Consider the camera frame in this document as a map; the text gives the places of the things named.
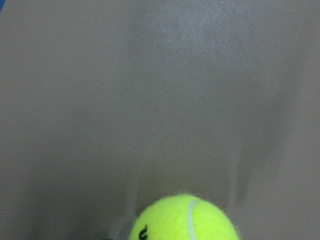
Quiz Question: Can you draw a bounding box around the brown paper table mat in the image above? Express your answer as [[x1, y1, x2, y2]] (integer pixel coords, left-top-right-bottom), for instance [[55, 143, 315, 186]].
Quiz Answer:
[[0, 0, 320, 240]]

